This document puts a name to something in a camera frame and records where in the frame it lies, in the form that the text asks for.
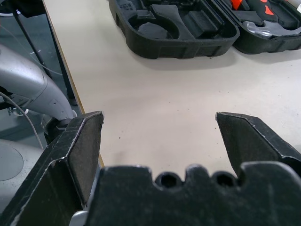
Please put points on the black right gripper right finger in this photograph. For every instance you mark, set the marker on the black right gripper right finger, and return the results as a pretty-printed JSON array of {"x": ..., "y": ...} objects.
[{"x": 249, "y": 141}]

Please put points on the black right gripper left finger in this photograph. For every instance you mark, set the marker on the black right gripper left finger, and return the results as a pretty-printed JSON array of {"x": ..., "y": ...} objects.
[{"x": 47, "y": 179}]

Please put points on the black tool case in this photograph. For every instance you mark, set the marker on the black tool case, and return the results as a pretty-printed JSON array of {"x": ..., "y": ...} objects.
[{"x": 178, "y": 47}]

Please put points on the silver robot body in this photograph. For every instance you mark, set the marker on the silver robot body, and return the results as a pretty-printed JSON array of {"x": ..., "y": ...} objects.
[{"x": 23, "y": 77}]

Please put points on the black table leg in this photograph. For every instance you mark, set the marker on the black table leg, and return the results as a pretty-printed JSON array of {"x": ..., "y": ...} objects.
[{"x": 63, "y": 70}]

